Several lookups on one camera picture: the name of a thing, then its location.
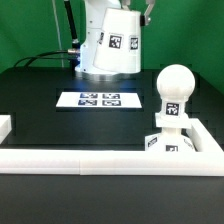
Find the white lamp shade cone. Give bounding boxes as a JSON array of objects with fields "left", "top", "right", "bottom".
[{"left": 93, "top": 8, "right": 141, "bottom": 73}]

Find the white lamp bulb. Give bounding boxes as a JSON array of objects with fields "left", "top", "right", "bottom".
[{"left": 156, "top": 64, "right": 195, "bottom": 117}]

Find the white lamp base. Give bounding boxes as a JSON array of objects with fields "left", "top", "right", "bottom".
[{"left": 145, "top": 112, "right": 196, "bottom": 152}]

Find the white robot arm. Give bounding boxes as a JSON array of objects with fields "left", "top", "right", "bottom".
[{"left": 75, "top": 0, "right": 156, "bottom": 81}]

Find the white marker sheet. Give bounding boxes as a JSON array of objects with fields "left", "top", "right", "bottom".
[{"left": 56, "top": 92, "right": 141, "bottom": 109}]

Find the black cable conduit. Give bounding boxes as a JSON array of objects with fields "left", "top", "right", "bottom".
[{"left": 63, "top": 0, "right": 81, "bottom": 48}]

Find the black cable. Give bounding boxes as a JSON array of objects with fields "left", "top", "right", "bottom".
[{"left": 13, "top": 49, "right": 78, "bottom": 68}]

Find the white frame border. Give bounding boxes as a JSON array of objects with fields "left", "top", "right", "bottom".
[{"left": 0, "top": 119, "right": 224, "bottom": 176}]

